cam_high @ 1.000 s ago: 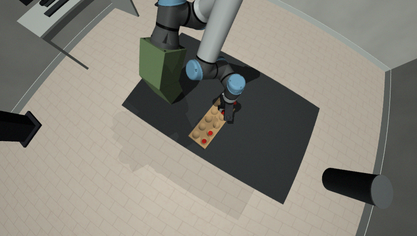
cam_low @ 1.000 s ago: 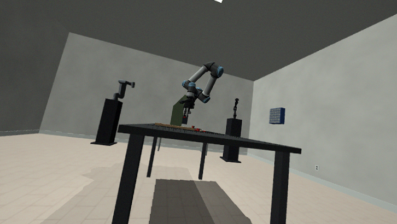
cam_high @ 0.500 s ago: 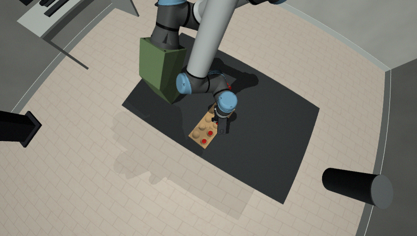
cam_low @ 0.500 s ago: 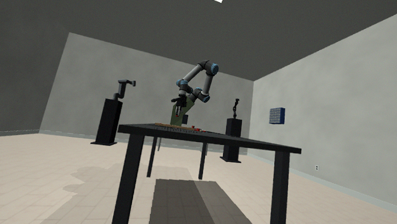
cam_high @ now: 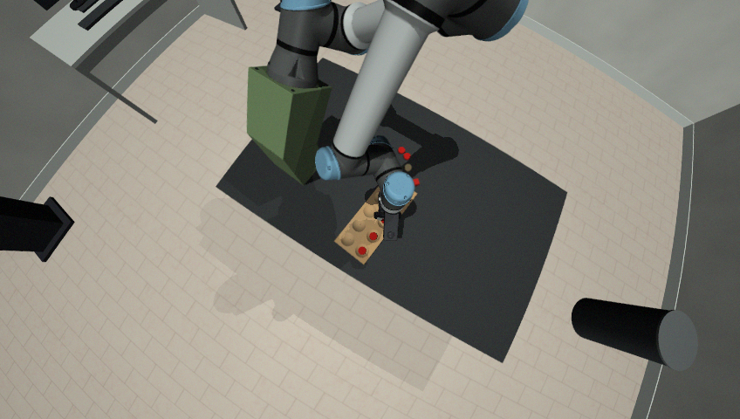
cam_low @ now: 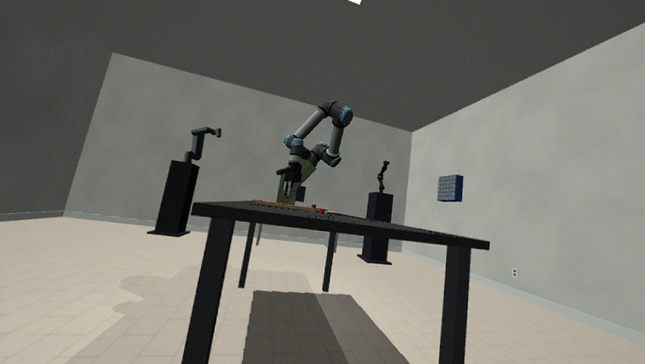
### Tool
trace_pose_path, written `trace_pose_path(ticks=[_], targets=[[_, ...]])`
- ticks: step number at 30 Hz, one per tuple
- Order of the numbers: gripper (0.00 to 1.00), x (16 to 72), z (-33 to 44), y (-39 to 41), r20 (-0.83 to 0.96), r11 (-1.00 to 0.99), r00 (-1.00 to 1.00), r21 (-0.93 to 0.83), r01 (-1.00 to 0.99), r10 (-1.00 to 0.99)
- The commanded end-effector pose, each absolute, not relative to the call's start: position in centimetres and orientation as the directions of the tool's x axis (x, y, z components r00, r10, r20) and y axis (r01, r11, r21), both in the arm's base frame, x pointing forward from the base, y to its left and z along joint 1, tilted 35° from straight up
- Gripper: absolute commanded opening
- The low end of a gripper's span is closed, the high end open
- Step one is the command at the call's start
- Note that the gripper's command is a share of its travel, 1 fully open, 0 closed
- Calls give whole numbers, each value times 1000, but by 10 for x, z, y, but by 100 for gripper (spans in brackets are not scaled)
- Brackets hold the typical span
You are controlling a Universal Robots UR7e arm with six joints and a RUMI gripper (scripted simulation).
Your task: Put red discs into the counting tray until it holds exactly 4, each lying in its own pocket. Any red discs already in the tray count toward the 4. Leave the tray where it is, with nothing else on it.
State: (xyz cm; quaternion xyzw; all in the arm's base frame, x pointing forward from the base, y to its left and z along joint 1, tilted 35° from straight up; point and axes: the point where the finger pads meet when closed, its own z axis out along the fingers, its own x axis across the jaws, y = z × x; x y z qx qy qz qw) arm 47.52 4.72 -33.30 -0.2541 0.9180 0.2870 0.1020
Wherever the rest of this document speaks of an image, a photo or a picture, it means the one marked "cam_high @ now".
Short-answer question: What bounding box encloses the tan tray with round pockets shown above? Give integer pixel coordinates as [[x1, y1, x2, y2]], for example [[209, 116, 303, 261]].
[[334, 186, 384, 264]]

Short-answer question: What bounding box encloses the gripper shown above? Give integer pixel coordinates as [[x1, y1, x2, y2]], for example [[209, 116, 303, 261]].
[[373, 191, 401, 221]]

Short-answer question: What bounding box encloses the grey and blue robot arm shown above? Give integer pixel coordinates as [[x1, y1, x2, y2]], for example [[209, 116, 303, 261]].
[[267, 0, 529, 240]]

